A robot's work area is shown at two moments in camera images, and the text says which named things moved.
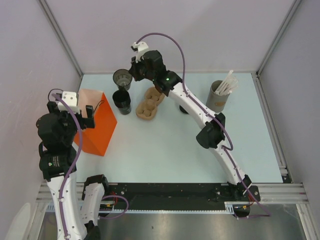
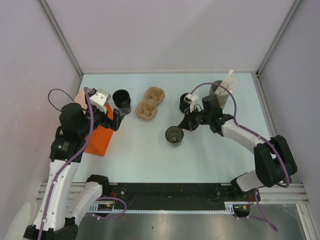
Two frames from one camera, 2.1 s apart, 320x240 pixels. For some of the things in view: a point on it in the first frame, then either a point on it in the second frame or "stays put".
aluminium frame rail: x=283 y=192 stays put
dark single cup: x=122 y=77 to x=174 y=135
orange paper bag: x=97 y=140 stays put
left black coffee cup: x=122 y=100 stays put
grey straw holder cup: x=215 y=102 stays put
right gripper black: x=134 y=69 to x=188 y=123
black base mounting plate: x=158 y=195 stays put
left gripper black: x=88 y=121 to x=109 y=123
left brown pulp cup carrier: x=147 y=109 stays put
